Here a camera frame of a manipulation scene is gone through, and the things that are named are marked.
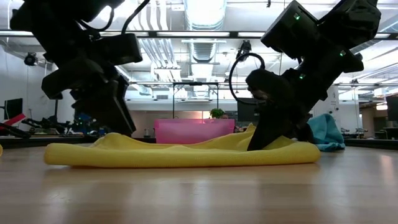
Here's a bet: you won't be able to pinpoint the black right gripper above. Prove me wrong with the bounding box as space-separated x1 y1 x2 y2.
245 46 364 152

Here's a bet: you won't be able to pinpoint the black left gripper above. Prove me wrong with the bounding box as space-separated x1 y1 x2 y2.
41 58 137 137

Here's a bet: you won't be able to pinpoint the blue microfiber towel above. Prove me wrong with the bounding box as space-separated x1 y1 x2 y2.
306 113 346 152

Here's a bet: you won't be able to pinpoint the black computer monitor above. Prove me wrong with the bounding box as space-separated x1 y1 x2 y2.
236 97 265 123
3 98 24 121
385 95 398 122

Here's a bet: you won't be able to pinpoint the black background robot arms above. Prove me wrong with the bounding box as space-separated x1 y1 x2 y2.
21 116 106 137

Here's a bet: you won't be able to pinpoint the pink translucent plastic bin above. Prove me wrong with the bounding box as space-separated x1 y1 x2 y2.
154 118 236 145

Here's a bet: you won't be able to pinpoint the red flat object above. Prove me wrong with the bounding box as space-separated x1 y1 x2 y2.
0 113 27 131

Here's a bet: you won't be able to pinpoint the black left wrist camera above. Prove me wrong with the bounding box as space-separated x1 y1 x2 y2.
93 33 143 66

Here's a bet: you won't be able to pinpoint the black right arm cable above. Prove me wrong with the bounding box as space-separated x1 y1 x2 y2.
228 52 266 105

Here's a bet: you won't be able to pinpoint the black background rig frame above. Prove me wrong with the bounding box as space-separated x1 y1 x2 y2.
172 81 220 119

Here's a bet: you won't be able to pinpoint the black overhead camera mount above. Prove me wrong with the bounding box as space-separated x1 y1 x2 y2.
236 39 253 62

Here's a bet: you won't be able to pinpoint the silver ceiling air duct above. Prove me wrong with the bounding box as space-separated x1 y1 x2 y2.
183 0 228 31

